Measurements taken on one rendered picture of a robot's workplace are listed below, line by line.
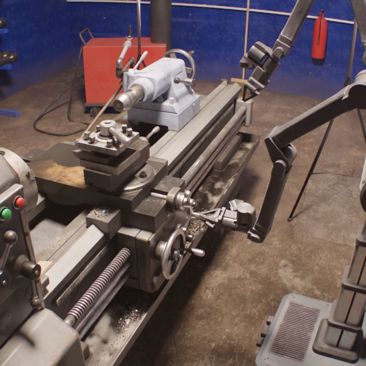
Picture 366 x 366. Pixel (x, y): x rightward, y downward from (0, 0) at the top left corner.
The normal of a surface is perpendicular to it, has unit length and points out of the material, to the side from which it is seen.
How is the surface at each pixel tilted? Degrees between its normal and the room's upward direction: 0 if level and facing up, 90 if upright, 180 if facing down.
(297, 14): 89
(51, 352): 32
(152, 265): 90
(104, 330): 0
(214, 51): 90
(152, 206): 0
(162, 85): 86
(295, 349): 0
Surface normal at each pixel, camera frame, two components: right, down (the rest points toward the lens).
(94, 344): 0.00, -0.88
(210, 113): 0.54, -0.60
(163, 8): 0.29, 0.47
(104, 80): -0.05, 0.48
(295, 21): -0.40, 0.46
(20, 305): 0.92, 0.19
